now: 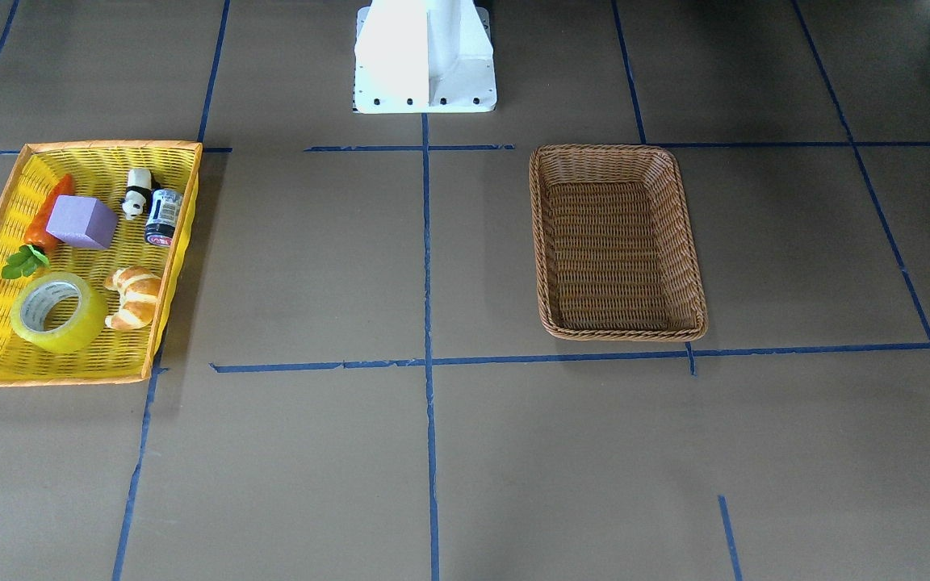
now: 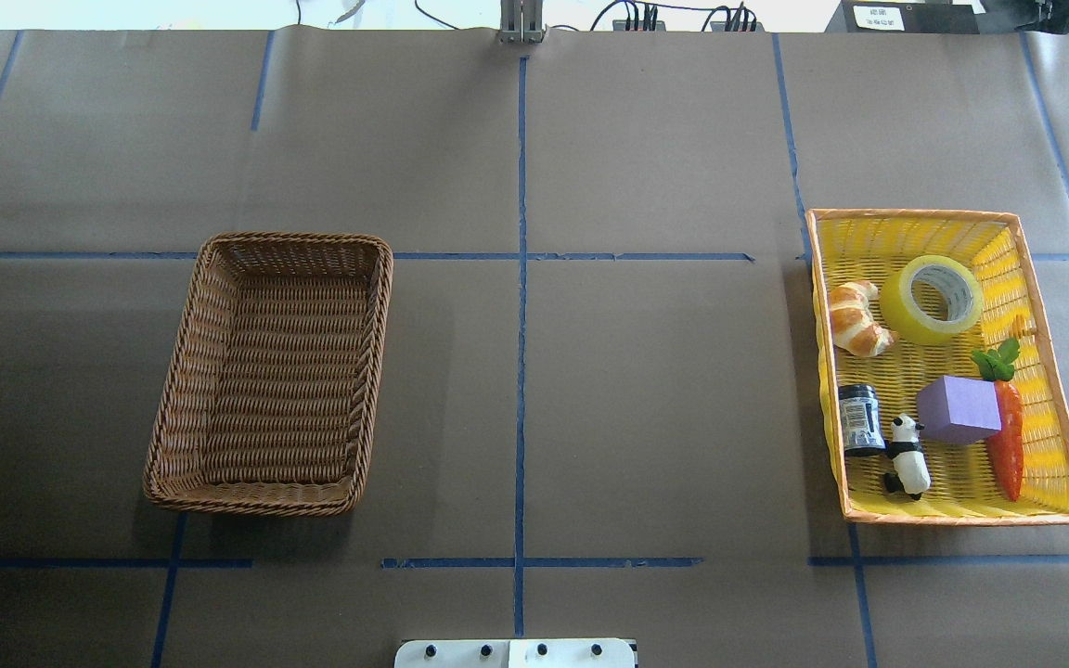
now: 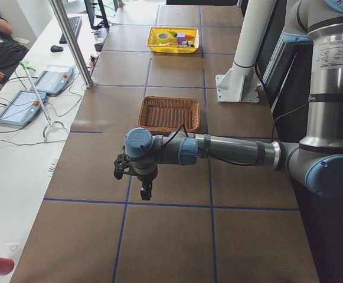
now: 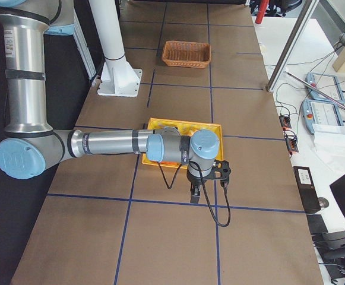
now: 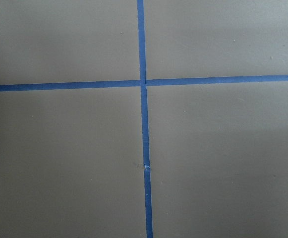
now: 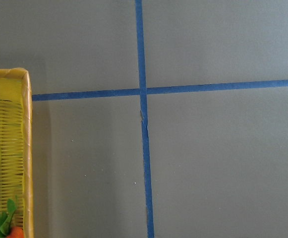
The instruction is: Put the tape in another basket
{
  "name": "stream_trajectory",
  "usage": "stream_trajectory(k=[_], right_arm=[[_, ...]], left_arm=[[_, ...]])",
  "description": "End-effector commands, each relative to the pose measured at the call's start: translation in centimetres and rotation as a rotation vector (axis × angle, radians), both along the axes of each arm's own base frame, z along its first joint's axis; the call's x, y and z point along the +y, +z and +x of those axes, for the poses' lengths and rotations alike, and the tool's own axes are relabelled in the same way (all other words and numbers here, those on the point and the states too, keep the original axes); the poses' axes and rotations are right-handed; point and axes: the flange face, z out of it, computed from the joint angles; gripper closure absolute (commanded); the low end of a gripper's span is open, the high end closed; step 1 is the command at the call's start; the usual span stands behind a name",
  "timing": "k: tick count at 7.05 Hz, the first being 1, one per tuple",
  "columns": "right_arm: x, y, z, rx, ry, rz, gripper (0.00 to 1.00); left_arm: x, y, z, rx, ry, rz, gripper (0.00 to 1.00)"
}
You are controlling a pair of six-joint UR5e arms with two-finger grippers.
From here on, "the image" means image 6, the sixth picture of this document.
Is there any orange toy carrot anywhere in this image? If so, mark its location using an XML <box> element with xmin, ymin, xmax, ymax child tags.
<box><xmin>0</xmin><ymin>199</ymin><xmax>24</xmax><ymax>238</ymax></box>

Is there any yellow plastic woven basket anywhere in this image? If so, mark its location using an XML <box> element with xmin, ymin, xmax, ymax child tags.
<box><xmin>0</xmin><ymin>68</ymin><xmax>34</xmax><ymax>238</ymax></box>

